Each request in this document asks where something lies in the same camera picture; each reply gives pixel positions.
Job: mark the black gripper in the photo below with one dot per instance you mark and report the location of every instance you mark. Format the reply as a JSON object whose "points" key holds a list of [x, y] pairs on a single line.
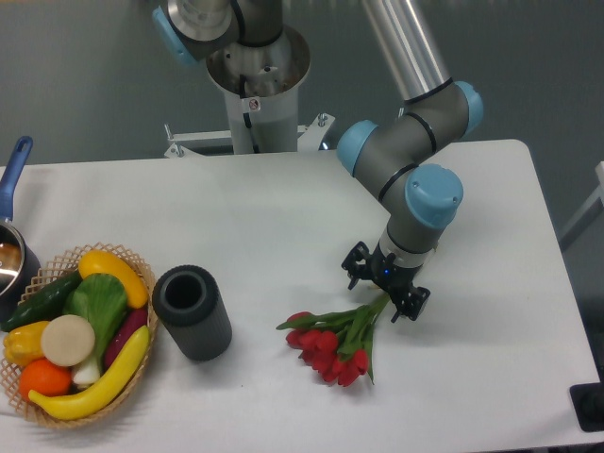
{"points": [[396, 279]]}

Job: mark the red tulip bouquet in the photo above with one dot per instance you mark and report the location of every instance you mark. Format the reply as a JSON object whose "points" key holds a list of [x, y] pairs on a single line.
{"points": [[338, 346]]}

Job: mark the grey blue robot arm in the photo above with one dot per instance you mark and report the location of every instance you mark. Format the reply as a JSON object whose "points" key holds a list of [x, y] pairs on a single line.
{"points": [[392, 163]]}

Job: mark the dark grey ribbed vase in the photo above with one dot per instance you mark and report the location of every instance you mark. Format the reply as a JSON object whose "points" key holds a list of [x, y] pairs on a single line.
{"points": [[188, 302]]}

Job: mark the black device at edge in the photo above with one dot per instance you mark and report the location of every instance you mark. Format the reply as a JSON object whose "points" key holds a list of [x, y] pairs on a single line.
{"points": [[587, 401]]}

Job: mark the purple eggplant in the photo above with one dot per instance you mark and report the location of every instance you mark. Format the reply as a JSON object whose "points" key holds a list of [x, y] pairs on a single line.
{"points": [[134, 320]]}

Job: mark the long yellow banana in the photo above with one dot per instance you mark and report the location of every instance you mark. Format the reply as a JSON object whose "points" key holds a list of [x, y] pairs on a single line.
{"points": [[105, 389]]}

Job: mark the green leafy bok choy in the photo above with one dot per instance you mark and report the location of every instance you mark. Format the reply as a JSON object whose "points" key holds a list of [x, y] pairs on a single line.
{"points": [[101, 300]]}

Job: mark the yellow squash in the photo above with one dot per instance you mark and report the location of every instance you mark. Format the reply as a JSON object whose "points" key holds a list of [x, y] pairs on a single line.
{"points": [[104, 262]]}

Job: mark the woven wicker basket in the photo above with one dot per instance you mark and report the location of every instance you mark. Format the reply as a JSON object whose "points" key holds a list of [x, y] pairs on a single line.
{"points": [[60, 266]]}

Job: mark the beige round disc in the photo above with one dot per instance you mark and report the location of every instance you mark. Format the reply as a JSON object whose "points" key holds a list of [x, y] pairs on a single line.
{"points": [[68, 340]]}

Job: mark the green cucumber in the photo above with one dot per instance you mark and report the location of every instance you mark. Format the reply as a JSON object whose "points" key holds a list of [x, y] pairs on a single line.
{"points": [[45, 304]]}

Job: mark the orange fruit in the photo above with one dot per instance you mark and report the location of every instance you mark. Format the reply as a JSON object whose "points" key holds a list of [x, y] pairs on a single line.
{"points": [[44, 377]]}

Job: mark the yellow bell pepper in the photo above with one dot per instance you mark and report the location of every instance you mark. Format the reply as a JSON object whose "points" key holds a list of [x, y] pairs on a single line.
{"points": [[23, 345]]}

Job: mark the white frame at right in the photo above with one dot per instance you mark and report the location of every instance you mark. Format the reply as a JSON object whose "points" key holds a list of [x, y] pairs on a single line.
{"points": [[585, 215]]}

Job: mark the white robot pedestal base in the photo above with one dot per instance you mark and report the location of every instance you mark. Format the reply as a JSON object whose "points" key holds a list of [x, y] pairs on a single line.
{"points": [[260, 86]]}

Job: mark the blue handled saucepan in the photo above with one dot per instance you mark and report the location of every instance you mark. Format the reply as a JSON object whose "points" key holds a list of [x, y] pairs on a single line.
{"points": [[19, 264]]}

